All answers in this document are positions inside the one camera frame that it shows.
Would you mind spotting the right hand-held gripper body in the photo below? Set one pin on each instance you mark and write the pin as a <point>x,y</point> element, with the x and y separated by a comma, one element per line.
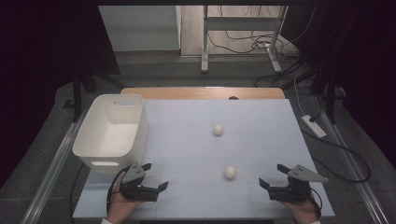
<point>292,191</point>

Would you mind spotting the person's left hand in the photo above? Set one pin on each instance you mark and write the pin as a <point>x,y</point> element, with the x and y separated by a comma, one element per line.
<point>120,210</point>

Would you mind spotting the black metal stand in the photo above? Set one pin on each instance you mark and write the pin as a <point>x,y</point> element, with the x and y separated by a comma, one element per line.
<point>331,99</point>

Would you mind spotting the white power strip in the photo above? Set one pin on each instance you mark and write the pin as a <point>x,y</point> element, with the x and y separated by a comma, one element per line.
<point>313,126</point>

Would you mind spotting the white metal stand frame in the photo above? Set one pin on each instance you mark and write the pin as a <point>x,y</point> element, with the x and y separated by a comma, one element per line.
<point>204,46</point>

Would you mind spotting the white cabinet panel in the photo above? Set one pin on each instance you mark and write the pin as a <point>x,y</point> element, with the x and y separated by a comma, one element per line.
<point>140,28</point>

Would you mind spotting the person's right hand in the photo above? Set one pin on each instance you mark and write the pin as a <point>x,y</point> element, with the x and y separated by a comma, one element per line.
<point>303,210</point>

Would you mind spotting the wooden table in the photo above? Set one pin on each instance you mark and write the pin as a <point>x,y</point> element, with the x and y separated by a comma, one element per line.
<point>186,93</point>

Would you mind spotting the white egg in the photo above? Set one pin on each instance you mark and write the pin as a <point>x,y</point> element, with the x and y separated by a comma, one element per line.
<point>230,172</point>
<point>218,129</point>

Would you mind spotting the white plastic storage bin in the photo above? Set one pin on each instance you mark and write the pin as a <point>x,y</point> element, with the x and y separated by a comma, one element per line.
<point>109,137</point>

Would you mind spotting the metal floor rail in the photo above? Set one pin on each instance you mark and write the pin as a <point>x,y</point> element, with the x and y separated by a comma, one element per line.
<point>358,174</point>
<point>49,183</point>

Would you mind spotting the black tripod stand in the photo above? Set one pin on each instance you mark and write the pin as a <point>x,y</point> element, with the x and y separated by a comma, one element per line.
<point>77,93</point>

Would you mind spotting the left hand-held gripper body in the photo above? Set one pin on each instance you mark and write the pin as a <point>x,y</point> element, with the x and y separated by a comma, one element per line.
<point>137,192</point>

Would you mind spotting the white table cover board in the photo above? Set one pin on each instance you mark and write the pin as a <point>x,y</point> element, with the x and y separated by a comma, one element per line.
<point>193,146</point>

